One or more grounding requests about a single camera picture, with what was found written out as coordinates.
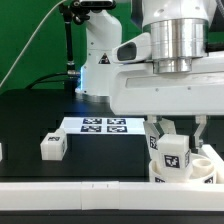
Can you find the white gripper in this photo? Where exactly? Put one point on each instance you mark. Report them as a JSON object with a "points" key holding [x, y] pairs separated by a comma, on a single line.
{"points": [[136, 90]]}

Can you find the white round stool seat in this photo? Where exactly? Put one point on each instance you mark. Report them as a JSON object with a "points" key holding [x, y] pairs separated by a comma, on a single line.
{"points": [[203, 171]]}

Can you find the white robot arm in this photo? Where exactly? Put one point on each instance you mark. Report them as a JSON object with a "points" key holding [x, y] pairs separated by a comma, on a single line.
{"points": [[153, 58]]}

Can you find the white fiducial marker sheet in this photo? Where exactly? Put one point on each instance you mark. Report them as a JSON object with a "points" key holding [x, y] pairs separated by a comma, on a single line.
{"points": [[103, 126]]}

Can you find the white block at left edge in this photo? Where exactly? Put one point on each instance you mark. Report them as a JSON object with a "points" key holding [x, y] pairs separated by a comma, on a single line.
{"points": [[1, 154]]}

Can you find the white right barrier rail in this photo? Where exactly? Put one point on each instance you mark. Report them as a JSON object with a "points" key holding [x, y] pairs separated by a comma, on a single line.
{"points": [[209, 152]]}

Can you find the white barrier rail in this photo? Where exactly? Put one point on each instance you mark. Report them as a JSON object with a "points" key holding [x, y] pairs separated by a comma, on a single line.
{"points": [[209, 152], [111, 195]]}

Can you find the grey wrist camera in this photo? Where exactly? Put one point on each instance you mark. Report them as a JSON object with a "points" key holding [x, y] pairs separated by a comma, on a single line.
{"points": [[133, 51]]}

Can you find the white front barrier rail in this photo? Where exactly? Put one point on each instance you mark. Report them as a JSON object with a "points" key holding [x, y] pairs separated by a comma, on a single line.
{"points": [[111, 195]]}

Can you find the black overhead camera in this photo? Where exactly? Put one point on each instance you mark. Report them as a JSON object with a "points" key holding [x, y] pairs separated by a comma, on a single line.
{"points": [[97, 4]]}

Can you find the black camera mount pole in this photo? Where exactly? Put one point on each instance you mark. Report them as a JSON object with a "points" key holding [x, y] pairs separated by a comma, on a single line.
{"points": [[67, 17]]}

